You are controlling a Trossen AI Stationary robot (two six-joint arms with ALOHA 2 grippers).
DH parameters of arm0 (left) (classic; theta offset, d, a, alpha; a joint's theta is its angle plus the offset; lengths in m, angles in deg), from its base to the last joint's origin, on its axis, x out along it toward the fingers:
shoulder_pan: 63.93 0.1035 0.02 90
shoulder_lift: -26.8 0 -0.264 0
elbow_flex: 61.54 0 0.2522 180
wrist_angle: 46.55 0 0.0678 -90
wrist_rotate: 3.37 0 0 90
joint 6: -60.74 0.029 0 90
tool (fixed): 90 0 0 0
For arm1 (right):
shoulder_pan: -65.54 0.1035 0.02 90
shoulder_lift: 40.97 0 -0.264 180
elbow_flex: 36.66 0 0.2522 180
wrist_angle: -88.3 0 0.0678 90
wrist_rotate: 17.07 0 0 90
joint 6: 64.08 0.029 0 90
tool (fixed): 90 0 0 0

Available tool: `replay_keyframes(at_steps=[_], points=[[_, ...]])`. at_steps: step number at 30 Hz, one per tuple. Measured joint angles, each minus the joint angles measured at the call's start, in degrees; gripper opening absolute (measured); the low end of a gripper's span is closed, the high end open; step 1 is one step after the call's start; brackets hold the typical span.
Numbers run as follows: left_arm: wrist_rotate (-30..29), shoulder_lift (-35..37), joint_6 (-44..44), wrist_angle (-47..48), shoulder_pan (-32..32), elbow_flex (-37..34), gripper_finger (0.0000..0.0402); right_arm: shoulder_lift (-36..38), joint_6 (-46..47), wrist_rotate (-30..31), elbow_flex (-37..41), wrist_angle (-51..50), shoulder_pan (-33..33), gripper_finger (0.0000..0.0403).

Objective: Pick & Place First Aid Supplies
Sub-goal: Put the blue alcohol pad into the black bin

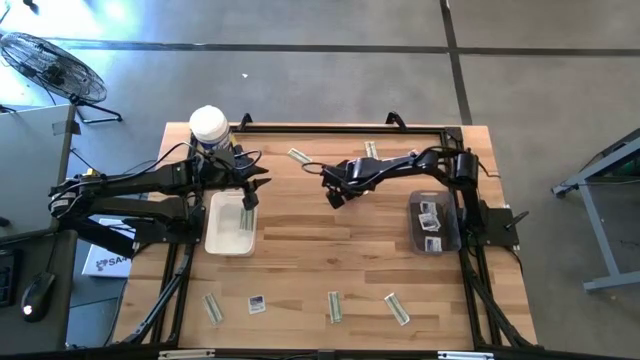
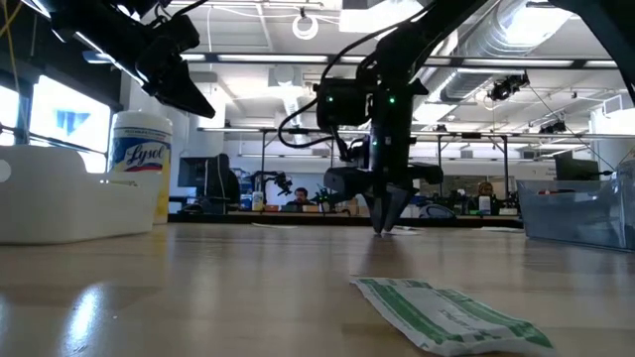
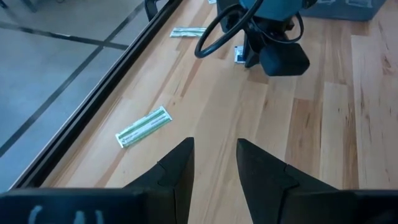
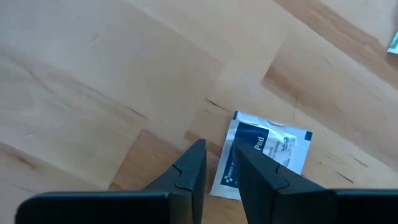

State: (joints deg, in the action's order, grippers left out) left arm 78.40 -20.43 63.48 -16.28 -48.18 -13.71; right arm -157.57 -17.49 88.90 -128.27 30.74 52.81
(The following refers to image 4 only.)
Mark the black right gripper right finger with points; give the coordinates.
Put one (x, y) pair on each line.
(267, 186)

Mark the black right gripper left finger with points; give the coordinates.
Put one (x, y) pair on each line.
(189, 180)

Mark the blue white alcohol pad packet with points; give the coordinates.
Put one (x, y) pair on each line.
(280, 143)

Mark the green striped bandage wrapper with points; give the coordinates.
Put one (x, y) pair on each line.
(394, 43)

